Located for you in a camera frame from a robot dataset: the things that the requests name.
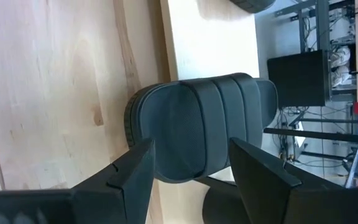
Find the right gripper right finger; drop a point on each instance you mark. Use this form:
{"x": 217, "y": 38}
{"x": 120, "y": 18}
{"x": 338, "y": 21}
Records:
{"x": 275, "y": 193}

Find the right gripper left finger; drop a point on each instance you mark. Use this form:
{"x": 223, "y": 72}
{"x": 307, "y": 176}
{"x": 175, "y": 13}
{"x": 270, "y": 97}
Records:
{"x": 73, "y": 208}

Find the black rubber slide sandal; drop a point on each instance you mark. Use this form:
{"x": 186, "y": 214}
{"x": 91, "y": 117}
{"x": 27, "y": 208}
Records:
{"x": 182, "y": 124}
{"x": 253, "y": 4}

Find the black horizontal bar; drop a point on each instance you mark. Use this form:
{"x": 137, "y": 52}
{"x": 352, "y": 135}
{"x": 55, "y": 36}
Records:
{"x": 315, "y": 134}

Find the black square panel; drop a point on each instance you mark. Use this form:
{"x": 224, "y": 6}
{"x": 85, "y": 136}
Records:
{"x": 297, "y": 79}

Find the grey metal rack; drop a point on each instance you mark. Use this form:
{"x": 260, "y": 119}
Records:
{"x": 322, "y": 25}

